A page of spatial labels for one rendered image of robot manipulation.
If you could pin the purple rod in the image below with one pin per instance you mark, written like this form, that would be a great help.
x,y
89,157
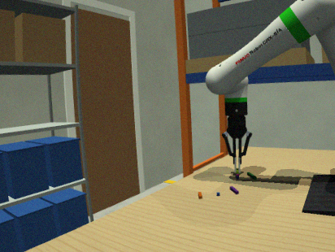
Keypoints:
x,y
234,190

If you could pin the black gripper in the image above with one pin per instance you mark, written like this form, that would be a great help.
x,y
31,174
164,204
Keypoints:
x,y
237,129

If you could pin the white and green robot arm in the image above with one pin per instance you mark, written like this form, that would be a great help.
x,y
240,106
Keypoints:
x,y
300,21

